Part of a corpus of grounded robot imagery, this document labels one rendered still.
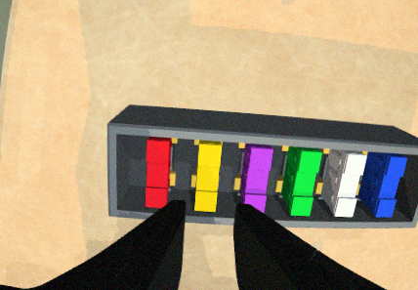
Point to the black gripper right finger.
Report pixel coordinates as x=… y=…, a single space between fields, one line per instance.
x=270 y=257

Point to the purple rectangular block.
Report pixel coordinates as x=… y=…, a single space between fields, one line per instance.
x=257 y=162

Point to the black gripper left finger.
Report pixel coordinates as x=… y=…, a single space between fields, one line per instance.
x=149 y=257

